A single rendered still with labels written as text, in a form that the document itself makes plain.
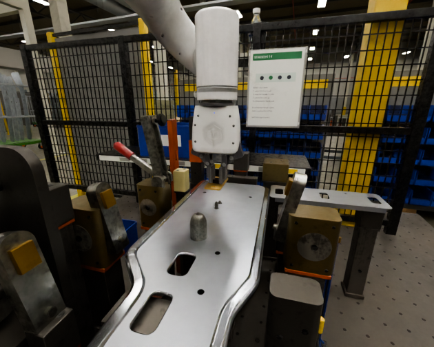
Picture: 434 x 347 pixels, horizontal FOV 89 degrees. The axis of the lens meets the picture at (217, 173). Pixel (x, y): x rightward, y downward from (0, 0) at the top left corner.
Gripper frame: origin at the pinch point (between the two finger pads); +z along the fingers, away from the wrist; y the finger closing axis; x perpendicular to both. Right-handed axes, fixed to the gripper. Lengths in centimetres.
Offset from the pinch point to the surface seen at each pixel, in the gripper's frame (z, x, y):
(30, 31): -175, 400, -551
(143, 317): 9.8, -29.5, -1.2
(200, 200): 8.7, 3.3, -5.5
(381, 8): -48, 58, 45
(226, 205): 8.7, 1.8, 1.9
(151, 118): -12.0, 0.7, -16.3
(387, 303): 39, 13, 47
